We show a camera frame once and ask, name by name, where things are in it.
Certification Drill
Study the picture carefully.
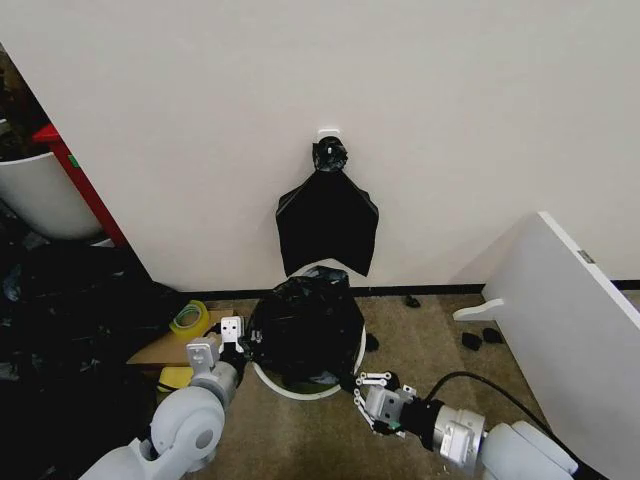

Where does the black garbage bag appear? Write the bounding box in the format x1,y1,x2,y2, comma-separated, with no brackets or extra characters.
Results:
275,134,380,278
246,266,366,392

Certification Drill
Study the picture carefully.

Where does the black robot wrist cable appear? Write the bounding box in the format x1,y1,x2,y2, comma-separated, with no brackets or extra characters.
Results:
427,371,555,435

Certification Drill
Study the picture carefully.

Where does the red shelf frame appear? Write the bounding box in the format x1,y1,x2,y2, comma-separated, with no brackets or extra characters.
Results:
31,124,129,249

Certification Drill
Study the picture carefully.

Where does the yellow-green tape roll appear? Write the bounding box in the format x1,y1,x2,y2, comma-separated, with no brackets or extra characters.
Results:
168,299,212,337

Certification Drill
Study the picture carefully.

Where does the black hanging garbage bag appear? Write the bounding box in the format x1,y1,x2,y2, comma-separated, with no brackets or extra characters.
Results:
275,134,380,278

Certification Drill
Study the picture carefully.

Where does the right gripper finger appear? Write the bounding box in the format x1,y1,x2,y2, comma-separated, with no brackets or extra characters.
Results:
343,370,400,389
351,387,381,435

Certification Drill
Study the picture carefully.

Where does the pile of black bags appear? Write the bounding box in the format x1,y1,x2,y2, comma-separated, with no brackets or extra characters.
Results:
0,209,177,480

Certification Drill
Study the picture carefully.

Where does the black baseboard strip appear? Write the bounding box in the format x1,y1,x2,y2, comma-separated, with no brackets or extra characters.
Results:
175,282,487,302

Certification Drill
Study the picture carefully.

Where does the brown cardboard box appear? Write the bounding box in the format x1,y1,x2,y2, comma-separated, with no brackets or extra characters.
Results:
126,301,242,372

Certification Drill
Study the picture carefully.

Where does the white tilted board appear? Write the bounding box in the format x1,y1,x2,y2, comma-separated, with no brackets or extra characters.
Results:
451,210,640,480

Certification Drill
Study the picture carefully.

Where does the large white plant pot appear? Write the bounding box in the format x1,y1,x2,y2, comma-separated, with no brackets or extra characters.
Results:
0,150,105,241

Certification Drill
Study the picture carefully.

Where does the white round trash bin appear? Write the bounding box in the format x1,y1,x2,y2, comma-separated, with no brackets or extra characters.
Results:
248,259,369,400

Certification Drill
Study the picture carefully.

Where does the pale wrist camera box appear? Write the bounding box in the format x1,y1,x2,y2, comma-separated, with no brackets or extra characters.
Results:
219,315,247,354
365,386,415,427

